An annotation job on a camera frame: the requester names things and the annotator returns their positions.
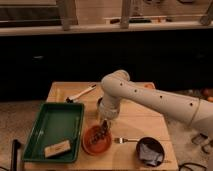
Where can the black chair post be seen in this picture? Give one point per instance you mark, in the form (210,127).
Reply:
(16,145)

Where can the dark red grape bunch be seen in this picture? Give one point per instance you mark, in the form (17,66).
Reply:
(97,136)

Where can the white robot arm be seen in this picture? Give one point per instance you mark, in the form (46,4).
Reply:
(195,112)

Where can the green plastic tray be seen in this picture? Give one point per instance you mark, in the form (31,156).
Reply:
(54,123)

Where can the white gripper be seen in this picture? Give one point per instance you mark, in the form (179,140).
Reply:
(105,125)

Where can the wooden block sponge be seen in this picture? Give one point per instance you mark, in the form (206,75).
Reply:
(57,149)

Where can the dark bowl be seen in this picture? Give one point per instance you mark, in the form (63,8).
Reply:
(151,142)

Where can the orange fruit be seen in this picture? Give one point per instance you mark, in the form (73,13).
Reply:
(150,86)

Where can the red bowl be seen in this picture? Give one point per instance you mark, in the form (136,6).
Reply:
(95,144)

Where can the grey cloth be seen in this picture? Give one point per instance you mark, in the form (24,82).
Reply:
(149,156)

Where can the dark capped spice bottle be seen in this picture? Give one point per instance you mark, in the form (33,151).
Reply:
(198,139)

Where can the silver fork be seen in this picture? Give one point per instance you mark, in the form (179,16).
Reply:
(121,140)

